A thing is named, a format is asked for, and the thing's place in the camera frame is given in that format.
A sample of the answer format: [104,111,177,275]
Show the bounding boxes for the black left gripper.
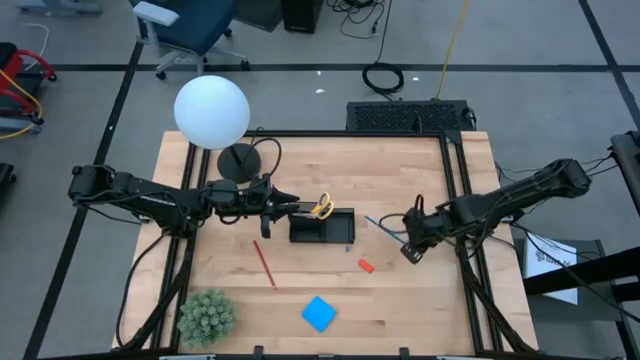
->
[242,174,302,240]

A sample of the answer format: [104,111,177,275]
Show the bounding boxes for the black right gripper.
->
[401,194,449,265]

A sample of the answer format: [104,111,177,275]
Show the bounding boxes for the blue pencil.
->
[363,215,409,246]

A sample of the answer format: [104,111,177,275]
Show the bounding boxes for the yellow-handled scissors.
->
[310,192,335,221]

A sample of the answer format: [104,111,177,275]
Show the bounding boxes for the red pencil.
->
[252,240,278,291]

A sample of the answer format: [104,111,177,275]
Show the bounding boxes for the black mesh desk organizer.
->
[288,202,357,246]

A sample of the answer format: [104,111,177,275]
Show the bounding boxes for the blue office chair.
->
[131,0,252,81]

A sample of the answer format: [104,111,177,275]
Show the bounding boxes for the black perforated computer case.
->
[345,99,476,134]

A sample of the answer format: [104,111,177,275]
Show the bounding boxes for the white globe desk lamp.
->
[173,74,262,185]

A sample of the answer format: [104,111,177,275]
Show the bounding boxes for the blue sticky note pad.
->
[301,295,339,334]

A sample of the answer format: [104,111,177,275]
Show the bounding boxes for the green potted plant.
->
[176,289,237,348]

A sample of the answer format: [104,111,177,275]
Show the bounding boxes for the white printed paper sheet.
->
[523,233,580,305]

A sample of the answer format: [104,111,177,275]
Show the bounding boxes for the black floor box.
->
[280,0,324,35]

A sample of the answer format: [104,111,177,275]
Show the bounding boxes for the red cart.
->
[0,42,58,140]

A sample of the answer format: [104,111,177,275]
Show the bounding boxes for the black aluminium table frame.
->
[113,128,540,360]

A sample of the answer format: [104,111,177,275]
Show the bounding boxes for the black coiled cable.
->
[361,62,405,96]

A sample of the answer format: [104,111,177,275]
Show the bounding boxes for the yellow cable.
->
[435,0,472,100]

